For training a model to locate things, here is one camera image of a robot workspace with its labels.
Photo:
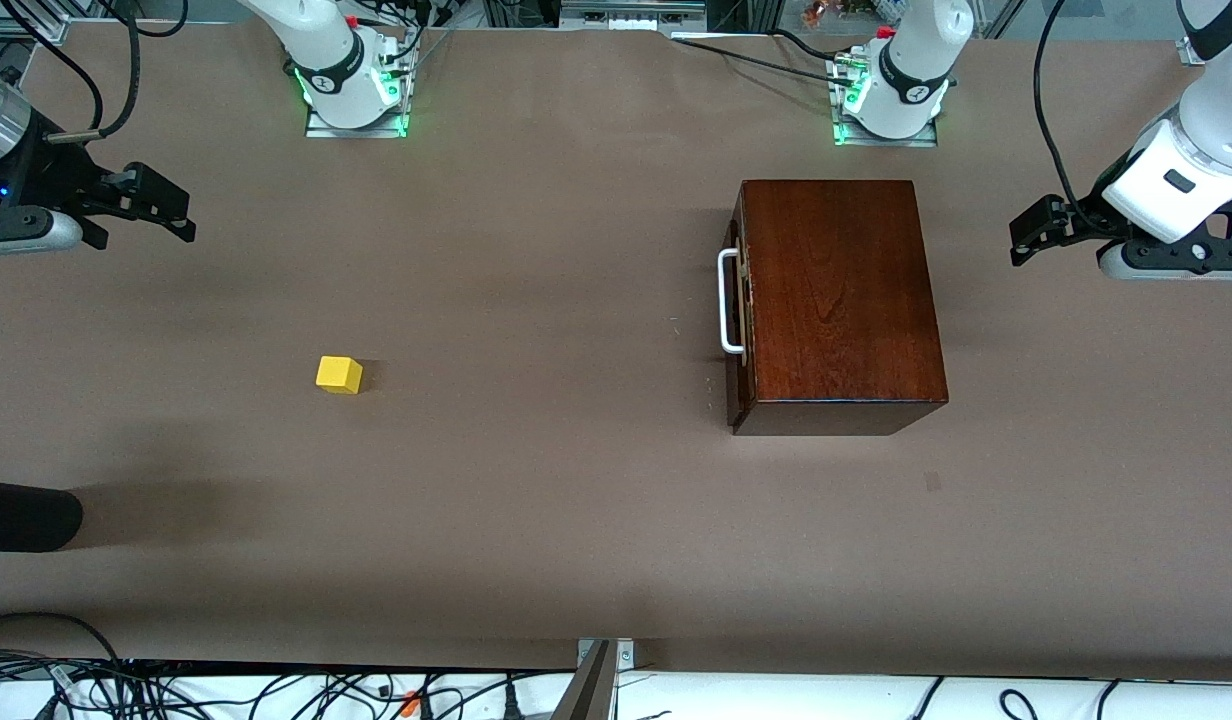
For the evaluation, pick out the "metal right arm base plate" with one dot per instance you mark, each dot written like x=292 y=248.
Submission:
x=321 y=132

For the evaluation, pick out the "black round-ended cylinder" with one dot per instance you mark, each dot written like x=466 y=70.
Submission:
x=26 y=515

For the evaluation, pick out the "dark red wooden drawer cabinet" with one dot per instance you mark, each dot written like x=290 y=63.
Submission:
x=836 y=300

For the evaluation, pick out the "dark angled metal bar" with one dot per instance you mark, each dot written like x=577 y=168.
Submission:
x=588 y=695

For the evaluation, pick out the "grey power strip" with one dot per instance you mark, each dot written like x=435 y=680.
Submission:
x=631 y=18

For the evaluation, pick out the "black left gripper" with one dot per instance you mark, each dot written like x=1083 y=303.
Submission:
x=1084 y=222

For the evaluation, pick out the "silver corner bracket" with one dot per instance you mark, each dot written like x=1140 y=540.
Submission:
x=624 y=655

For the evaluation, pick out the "yellow wooden block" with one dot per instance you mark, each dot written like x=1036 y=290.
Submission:
x=338 y=375

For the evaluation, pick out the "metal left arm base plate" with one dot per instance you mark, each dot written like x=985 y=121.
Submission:
x=926 y=140

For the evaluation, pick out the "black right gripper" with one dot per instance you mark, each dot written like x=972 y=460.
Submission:
x=48 y=178

